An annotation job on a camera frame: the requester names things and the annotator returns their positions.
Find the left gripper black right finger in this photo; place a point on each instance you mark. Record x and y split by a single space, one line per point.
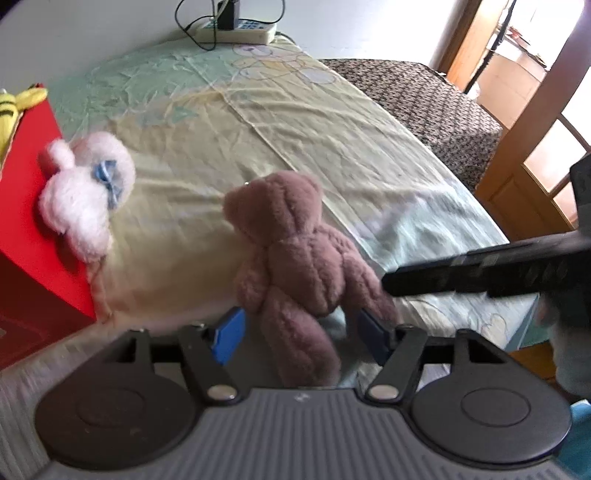
403 352

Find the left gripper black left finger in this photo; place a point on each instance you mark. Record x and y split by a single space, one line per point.
201 351

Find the mauve teddy bear plush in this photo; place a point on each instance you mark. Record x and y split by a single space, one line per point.
299 270

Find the white pink plush bunny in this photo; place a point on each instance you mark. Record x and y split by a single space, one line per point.
89 179

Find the yellow tiger plush toy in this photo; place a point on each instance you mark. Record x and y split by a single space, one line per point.
12 107

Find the person's right hand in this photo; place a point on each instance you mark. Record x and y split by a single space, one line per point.
568 324

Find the wooden door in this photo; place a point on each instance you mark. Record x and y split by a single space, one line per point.
521 66

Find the brown patterned blanket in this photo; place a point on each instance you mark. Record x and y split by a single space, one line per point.
425 106

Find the red cardboard box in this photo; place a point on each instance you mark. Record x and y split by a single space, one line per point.
45 295

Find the cartoon printed bed sheet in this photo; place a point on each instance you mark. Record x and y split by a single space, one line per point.
198 124

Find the white power strip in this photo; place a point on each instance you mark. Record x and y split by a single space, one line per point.
248 32

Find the black power adapter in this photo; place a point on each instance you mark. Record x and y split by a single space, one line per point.
227 15

